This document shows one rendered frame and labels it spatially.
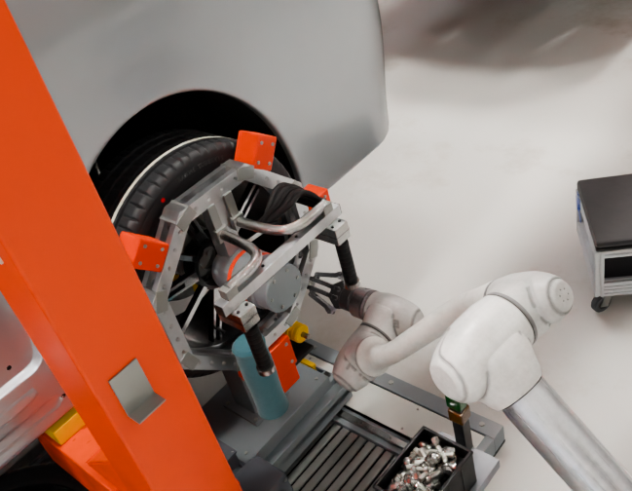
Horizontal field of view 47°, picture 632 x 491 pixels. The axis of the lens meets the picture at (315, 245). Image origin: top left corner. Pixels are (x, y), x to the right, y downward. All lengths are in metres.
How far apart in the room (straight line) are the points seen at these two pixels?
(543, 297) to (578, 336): 1.34
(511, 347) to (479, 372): 0.08
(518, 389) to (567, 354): 1.33
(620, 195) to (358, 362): 1.35
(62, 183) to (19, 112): 0.12
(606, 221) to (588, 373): 0.53
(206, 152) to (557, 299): 0.92
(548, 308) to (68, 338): 0.86
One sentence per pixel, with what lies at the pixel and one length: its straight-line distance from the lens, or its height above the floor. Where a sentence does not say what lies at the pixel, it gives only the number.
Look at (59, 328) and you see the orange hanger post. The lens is 1.18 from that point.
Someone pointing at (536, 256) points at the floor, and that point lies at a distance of 3.13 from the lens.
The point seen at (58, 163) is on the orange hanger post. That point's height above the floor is 1.55.
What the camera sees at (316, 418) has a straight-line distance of 2.44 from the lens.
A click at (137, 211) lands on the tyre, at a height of 1.13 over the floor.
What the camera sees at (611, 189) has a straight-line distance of 2.89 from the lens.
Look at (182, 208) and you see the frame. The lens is 1.75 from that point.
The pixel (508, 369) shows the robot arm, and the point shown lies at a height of 0.95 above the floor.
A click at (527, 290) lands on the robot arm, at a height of 1.00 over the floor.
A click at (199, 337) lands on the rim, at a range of 2.11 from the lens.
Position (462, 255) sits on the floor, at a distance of 3.17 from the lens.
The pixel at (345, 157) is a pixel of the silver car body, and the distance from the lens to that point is 2.38.
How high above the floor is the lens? 1.99
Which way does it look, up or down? 36 degrees down
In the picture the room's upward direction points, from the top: 16 degrees counter-clockwise
